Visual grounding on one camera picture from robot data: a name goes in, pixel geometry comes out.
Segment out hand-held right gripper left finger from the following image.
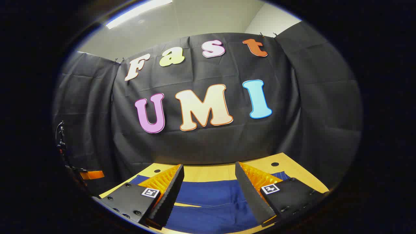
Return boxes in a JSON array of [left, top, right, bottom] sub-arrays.
[[92, 164, 185, 229]]

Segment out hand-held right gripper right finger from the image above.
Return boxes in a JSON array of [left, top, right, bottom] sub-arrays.
[[235, 162, 330, 228]]

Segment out blue denim jeans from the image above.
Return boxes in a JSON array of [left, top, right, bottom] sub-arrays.
[[130, 171, 291, 234]]

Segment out black backdrop cloth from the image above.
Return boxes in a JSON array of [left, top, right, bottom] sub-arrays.
[[52, 21, 363, 195]]

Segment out ceiling light panel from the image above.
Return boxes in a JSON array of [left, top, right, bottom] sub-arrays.
[[106, 0, 173, 30]]

